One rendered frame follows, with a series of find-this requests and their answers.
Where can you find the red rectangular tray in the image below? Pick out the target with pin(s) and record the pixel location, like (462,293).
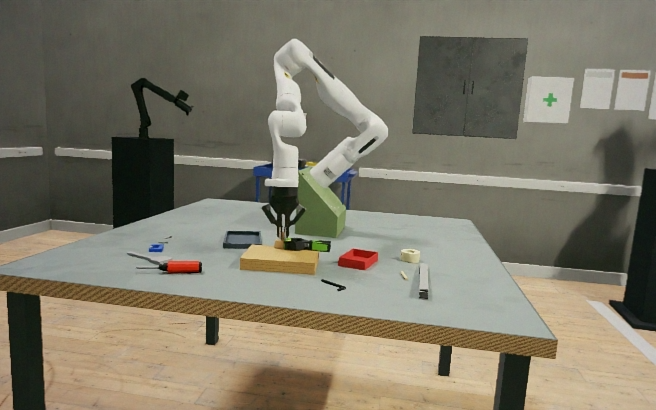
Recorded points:
(358,259)

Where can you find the red-handled screwdriver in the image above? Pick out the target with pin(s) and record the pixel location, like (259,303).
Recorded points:
(178,267)

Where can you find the tan wooden board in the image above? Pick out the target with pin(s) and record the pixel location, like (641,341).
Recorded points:
(269,259)

